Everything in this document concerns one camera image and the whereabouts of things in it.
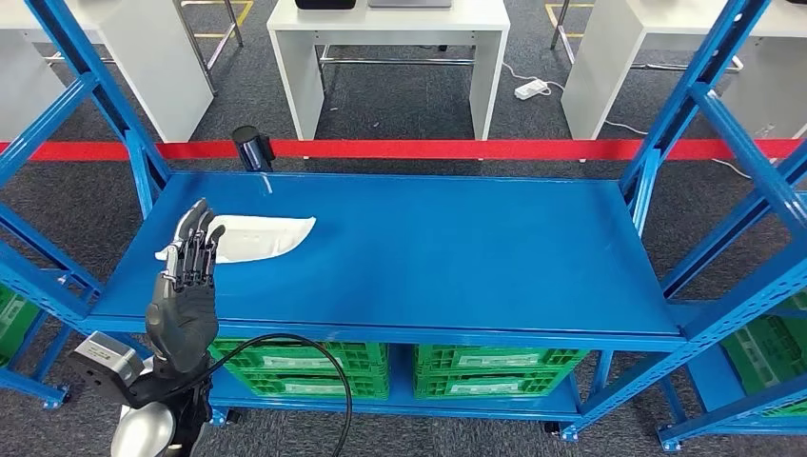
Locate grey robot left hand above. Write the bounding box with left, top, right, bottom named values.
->
left=145, top=198, right=226, bottom=374

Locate white curved plastic part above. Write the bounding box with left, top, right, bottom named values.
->
left=154, top=214, right=317, bottom=265

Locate blue metal shelf rack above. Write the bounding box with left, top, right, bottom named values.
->
left=0, top=0, right=807, bottom=443
left=655, top=302, right=807, bottom=453
left=0, top=277, right=71, bottom=411

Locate green plastic crate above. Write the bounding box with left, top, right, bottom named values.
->
left=412, top=371, right=578, bottom=401
left=207, top=339, right=389, bottom=374
left=229, top=368, right=391, bottom=401
left=414, top=344, right=591, bottom=380
left=721, top=290, right=807, bottom=419
left=0, top=287, right=40, bottom=368

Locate white desk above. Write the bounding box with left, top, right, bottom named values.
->
left=546, top=0, right=807, bottom=141
left=266, top=0, right=511, bottom=143
left=0, top=0, right=246, bottom=145

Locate red barrier belt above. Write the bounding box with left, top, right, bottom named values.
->
left=0, top=138, right=805, bottom=163

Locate white power strip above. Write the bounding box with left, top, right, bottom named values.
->
left=513, top=78, right=548, bottom=102

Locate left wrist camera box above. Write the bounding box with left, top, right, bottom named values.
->
left=66, top=330, right=148, bottom=395

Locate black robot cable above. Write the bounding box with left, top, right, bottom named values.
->
left=169, top=332, right=354, bottom=457

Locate black barrier post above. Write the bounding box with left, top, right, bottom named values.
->
left=231, top=125, right=277, bottom=172

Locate white power cable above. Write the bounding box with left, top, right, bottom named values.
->
left=501, top=59, right=753, bottom=181

